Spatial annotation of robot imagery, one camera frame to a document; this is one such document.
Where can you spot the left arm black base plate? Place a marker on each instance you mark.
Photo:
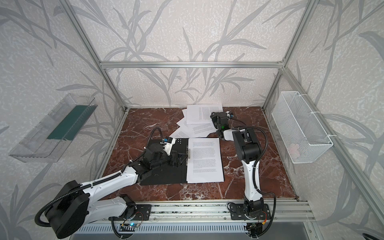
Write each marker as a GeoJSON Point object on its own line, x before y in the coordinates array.
{"type": "Point", "coordinates": [137, 213]}

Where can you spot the electronics board with wires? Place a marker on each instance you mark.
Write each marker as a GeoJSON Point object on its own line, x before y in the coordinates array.
{"type": "Point", "coordinates": [123, 231]}
{"type": "Point", "coordinates": [255, 231]}

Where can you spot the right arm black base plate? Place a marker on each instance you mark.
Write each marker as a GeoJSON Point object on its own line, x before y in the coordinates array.
{"type": "Point", "coordinates": [258, 211]}

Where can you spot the white paper under centre stack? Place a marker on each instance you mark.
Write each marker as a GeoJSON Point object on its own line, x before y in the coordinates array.
{"type": "Point", "coordinates": [182, 132]}

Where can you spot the clear plastic wall tray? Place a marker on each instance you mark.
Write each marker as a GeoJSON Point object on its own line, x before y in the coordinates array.
{"type": "Point", "coordinates": [48, 141]}

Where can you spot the left electronics board with wires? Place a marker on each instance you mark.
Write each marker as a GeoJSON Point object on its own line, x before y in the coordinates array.
{"type": "Point", "coordinates": [123, 231]}

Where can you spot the white wire mesh basket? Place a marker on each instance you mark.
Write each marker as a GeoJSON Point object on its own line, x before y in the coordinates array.
{"type": "Point", "coordinates": [298, 124]}

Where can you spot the aluminium front rail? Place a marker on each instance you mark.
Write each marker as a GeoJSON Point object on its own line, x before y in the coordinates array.
{"type": "Point", "coordinates": [216, 211]}

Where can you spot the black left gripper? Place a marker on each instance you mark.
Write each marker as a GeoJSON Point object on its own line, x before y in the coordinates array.
{"type": "Point", "coordinates": [174, 157]}

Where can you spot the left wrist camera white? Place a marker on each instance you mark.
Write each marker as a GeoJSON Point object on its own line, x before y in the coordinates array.
{"type": "Point", "coordinates": [167, 144]}

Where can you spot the blue and black file folder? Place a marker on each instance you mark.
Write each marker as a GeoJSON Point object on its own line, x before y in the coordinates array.
{"type": "Point", "coordinates": [167, 174]}

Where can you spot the aluminium cage frame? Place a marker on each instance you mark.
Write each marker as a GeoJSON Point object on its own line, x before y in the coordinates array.
{"type": "Point", "coordinates": [361, 181]}

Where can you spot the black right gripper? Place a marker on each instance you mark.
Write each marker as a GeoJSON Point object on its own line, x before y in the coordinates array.
{"type": "Point", "coordinates": [214, 119]}

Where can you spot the right electronics board with wires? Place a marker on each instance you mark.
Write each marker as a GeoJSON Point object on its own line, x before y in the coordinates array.
{"type": "Point", "coordinates": [255, 231]}

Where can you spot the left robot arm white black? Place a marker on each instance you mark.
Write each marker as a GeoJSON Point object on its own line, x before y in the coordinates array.
{"type": "Point", "coordinates": [76, 204]}

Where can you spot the white printed paper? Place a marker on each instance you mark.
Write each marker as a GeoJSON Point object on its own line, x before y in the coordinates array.
{"type": "Point", "coordinates": [201, 114]}
{"type": "Point", "coordinates": [195, 130]}
{"type": "Point", "coordinates": [205, 165]}

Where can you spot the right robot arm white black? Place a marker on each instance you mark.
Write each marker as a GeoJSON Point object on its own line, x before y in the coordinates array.
{"type": "Point", "coordinates": [250, 144]}

